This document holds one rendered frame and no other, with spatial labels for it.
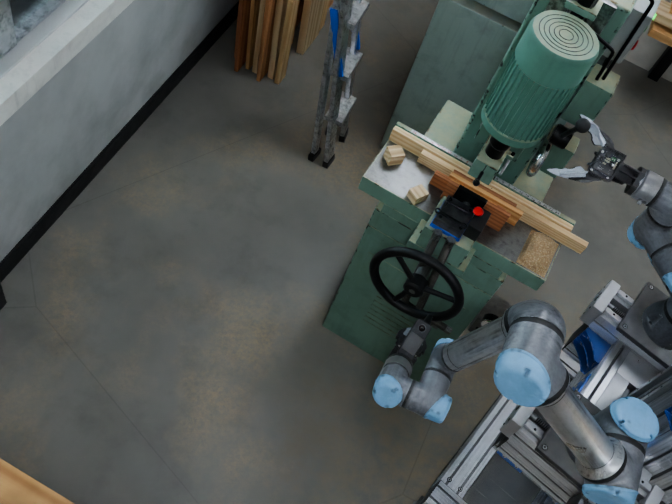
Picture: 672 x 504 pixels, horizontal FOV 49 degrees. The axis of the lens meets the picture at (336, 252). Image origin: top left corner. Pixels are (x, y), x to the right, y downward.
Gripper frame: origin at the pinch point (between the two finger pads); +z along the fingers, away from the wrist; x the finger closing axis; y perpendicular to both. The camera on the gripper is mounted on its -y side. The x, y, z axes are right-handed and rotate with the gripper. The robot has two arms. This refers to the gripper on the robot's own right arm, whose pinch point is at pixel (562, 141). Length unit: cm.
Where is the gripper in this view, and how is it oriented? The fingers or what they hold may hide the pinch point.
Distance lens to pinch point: 191.7
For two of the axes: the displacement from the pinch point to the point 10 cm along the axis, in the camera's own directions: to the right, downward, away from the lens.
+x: -4.9, 8.6, 1.6
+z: -8.6, -5.0, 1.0
